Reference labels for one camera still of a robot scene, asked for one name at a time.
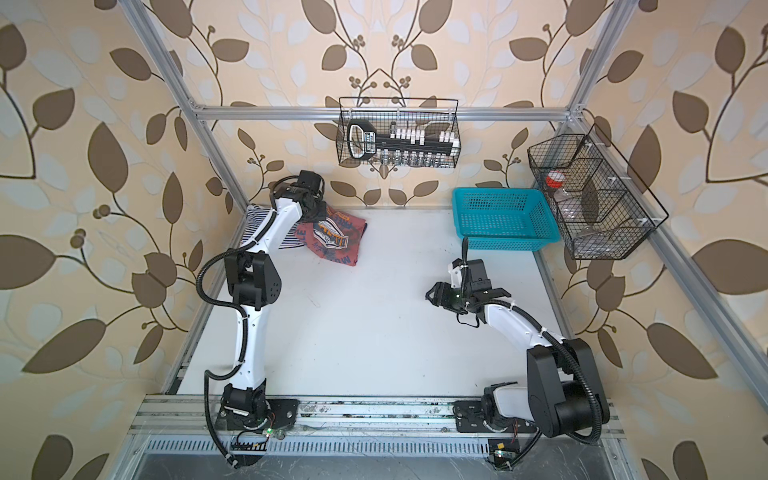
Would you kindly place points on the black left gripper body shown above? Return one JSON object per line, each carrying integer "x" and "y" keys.
{"x": 317, "y": 211}

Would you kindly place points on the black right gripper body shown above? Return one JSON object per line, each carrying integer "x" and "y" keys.
{"x": 454, "y": 299}

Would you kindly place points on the maroon garment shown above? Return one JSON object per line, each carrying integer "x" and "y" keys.
{"x": 334, "y": 236}

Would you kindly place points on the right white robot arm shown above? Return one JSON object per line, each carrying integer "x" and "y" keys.
{"x": 562, "y": 393}

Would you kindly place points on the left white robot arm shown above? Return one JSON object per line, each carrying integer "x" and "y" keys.
{"x": 254, "y": 284}

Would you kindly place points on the teal plastic basket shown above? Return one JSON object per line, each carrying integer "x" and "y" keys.
{"x": 503, "y": 219}

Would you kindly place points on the black socket tool set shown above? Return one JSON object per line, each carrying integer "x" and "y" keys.
{"x": 396, "y": 145}

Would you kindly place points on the red capped clear bottle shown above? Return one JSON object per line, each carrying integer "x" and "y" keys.
{"x": 566, "y": 205}

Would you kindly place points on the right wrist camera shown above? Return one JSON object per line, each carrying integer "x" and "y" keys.
{"x": 459, "y": 275}

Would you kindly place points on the black wire basket back wall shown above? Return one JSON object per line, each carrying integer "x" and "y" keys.
{"x": 381, "y": 111}

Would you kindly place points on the black wire basket wall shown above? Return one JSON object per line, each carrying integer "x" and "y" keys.
{"x": 620, "y": 209}
{"x": 381, "y": 111}

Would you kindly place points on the black wire basket right wall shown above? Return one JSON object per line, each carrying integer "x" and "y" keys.
{"x": 620, "y": 209}

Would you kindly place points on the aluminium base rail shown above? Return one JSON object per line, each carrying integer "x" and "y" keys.
{"x": 325, "y": 426}

